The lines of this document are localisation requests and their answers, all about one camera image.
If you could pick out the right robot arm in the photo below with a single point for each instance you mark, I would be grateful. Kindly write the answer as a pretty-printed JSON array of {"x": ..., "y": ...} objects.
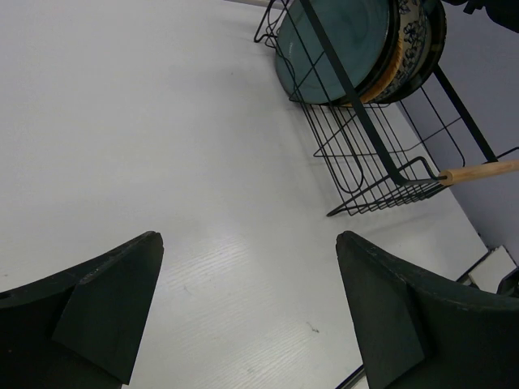
[{"x": 501, "y": 12}]

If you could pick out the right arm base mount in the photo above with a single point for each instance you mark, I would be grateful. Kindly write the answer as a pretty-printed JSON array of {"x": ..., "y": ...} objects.
[{"x": 488, "y": 271}]

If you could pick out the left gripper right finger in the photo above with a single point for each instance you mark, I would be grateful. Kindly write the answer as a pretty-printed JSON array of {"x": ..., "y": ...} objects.
[{"x": 416, "y": 329}]

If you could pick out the blue floral plate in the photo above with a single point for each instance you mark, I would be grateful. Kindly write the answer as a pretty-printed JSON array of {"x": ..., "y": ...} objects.
[{"x": 413, "y": 32}]

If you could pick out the black wire dish rack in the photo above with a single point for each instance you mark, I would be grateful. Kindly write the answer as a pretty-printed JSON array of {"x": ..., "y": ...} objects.
[{"x": 373, "y": 151}]

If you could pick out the woven bamboo plate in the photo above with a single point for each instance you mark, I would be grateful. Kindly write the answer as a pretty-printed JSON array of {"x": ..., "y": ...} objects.
[{"x": 387, "y": 76}]

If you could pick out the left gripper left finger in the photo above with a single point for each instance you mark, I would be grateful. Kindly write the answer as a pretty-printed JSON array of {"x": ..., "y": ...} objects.
[{"x": 81, "y": 327}]

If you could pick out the striped rim beige plate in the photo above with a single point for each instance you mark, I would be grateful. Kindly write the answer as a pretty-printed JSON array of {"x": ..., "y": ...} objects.
[{"x": 431, "y": 55}]

